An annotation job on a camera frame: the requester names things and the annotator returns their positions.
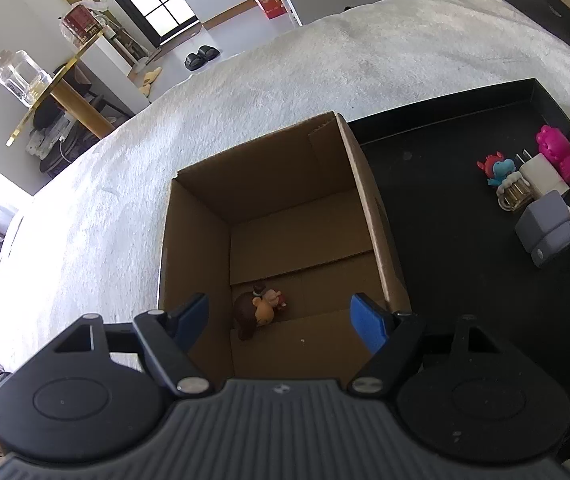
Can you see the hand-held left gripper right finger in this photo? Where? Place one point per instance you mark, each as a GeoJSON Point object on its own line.
{"type": "Point", "coordinates": [367, 322]}

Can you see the red box in plastic bag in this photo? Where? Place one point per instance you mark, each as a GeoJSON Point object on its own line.
{"type": "Point", "coordinates": [82, 22]}

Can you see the miniature beer mug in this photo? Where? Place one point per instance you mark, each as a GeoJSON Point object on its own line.
{"type": "Point", "coordinates": [515, 195]}

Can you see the blue and red dragon figurine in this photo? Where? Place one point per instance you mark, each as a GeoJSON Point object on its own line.
{"type": "Point", "coordinates": [501, 167]}

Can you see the pink bear figurine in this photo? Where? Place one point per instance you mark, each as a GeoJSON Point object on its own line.
{"type": "Point", "coordinates": [557, 152]}

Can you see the round gold-rimmed table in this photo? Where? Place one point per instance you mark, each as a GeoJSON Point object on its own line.
{"type": "Point", "coordinates": [70, 92]}

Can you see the dark cushions under table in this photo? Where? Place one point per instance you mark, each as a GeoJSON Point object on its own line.
{"type": "Point", "coordinates": [75, 140]}

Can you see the brown-haired doll figurine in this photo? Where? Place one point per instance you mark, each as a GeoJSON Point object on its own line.
{"type": "Point", "coordinates": [260, 312]}

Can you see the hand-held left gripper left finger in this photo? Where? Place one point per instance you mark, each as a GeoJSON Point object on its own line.
{"type": "Point", "coordinates": [195, 316]}

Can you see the white wall charger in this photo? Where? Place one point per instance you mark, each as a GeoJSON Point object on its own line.
{"type": "Point", "coordinates": [540, 172]}

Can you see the black tray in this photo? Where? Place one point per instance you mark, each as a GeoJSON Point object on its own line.
{"type": "Point", "coordinates": [440, 240]}

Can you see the black framed glass door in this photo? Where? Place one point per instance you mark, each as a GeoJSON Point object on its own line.
{"type": "Point", "coordinates": [165, 5]}

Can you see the grey miniature sofa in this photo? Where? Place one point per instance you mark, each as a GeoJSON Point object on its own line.
{"type": "Point", "coordinates": [545, 220]}

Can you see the brown cardboard box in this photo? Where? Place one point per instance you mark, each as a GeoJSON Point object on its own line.
{"type": "Point", "coordinates": [275, 180]}

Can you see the clear glass jar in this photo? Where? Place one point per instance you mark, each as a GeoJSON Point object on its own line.
{"type": "Point", "coordinates": [22, 77]}

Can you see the black slipper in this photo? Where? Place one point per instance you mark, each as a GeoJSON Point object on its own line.
{"type": "Point", "coordinates": [209, 52]}
{"type": "Point", "coordinates": [195, 61]}

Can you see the low white cabinet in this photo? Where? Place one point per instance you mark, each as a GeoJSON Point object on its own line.
{"type": "Point", "coordinates": [110, 55]}

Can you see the white power strip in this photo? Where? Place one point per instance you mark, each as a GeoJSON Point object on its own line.
{"type": "Point", "coordinates": [47, 137]}

